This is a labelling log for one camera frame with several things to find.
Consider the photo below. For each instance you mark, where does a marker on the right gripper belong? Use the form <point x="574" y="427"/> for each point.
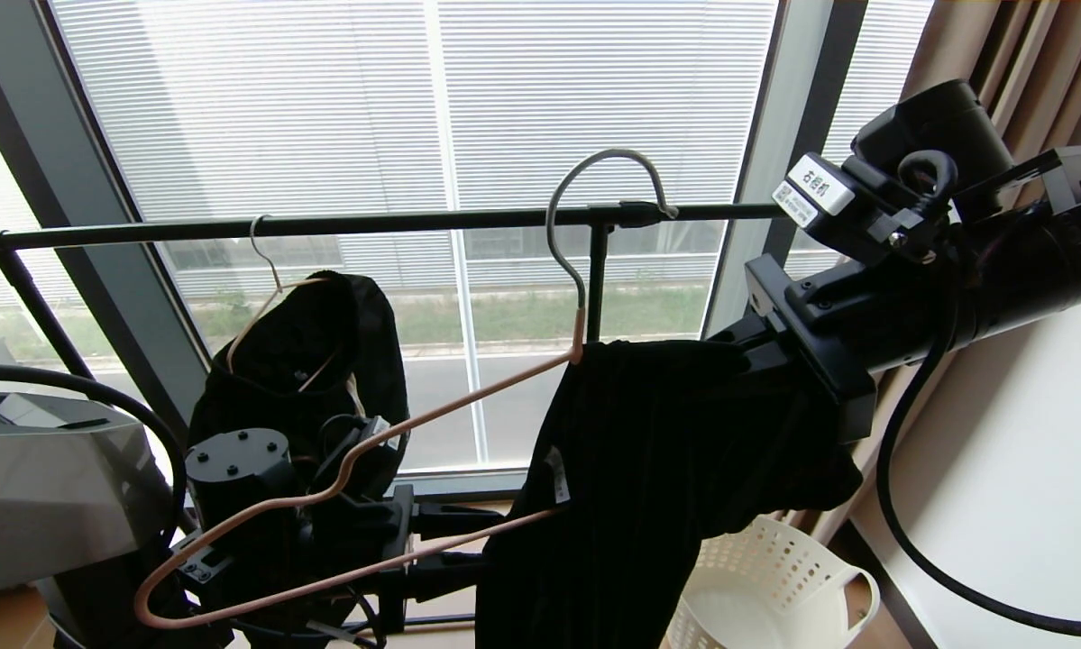
<point x="955" y="297"/>

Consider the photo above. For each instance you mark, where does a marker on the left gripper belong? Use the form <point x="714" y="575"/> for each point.
<point x="360" y="532"/>

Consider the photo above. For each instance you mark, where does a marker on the black garment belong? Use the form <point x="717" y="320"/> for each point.
<point x="648" y="469"/>

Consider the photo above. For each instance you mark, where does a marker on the black shorts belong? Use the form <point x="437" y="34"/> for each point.
<point x="324" y="324"/>

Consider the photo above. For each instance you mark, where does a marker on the pink clothes hanger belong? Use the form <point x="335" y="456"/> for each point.
<point x="270" y="268"/>
<point x="578" y="329"/>

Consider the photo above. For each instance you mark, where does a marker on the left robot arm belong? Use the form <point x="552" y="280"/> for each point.
<point x="53" y="487"/>

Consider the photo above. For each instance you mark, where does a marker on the white laundry basket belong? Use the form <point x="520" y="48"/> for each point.
<point x="774" y="559"/>

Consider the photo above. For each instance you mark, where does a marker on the black clothes rack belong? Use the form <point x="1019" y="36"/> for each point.
<point x="369" y="223"/>

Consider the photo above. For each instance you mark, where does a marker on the beige curtain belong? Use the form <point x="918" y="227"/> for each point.
<point x="1045" y="54"/>

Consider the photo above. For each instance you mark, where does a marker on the window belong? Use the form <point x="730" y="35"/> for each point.
<point x="594" y="99"/>

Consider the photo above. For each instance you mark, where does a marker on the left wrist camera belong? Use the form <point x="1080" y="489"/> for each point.
<point x="360" y="451"/>

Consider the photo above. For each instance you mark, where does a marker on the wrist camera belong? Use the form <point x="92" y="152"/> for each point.
<point x="815" y="185"/>
<point x="360" y="451"/>

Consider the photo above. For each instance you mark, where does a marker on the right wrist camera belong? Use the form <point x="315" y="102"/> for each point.
<point x="815" y="185"/>

